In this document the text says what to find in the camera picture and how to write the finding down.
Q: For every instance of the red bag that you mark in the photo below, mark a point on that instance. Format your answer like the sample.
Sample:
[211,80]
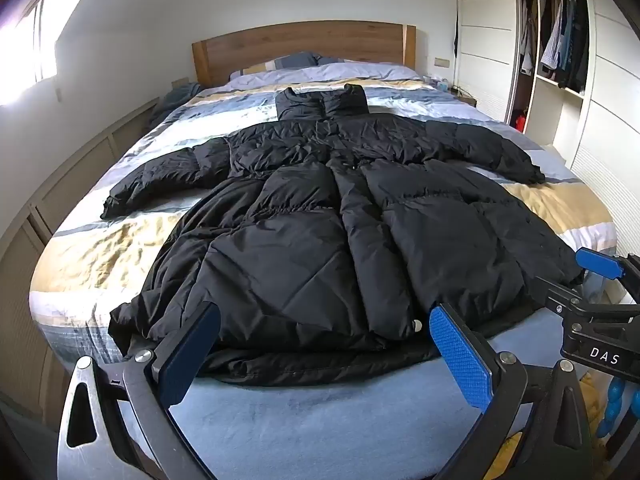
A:
[520,123]

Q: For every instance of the wooden headboard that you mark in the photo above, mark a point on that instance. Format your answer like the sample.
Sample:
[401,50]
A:
[300,42]

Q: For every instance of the white wardrobe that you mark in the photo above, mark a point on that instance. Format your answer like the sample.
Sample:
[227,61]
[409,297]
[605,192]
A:
[485,45]

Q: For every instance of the person's right hand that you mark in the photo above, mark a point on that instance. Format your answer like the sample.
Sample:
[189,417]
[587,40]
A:
[611,410]

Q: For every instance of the black puffer jacket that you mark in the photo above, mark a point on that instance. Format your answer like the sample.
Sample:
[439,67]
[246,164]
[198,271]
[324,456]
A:
[325,240]

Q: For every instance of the window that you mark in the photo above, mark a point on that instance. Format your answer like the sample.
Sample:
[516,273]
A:
[25,50]

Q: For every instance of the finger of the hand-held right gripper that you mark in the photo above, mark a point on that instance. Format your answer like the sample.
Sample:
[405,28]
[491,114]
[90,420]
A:
[595,260]
[565,297]

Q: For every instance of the plain blue pillow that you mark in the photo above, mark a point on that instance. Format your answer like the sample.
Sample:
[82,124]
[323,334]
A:
[330,60]

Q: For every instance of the nightstand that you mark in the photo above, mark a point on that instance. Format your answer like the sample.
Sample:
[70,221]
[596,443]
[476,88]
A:
[457,92]

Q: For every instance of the striped duvet bed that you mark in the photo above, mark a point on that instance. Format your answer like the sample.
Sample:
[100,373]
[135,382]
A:
[100,245]

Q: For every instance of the yellow cloth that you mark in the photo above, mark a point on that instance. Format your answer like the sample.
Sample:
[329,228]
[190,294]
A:
[591,395]

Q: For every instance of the blue-grey blanket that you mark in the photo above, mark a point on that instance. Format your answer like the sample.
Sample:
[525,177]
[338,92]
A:
[172,100]

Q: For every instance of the hanging clothes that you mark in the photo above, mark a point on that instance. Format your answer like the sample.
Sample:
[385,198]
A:
[562,35]

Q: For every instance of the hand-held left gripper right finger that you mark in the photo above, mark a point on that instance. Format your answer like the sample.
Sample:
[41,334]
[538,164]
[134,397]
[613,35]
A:
[460,355]

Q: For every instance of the beige wall switch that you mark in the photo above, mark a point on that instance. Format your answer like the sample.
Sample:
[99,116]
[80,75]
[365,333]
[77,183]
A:
[442,62]

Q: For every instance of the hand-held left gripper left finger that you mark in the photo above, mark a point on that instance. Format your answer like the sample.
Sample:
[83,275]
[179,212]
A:
[192,350]

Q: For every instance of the striped pillow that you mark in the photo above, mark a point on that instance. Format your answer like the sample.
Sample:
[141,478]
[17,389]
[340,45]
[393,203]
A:
[285,62]

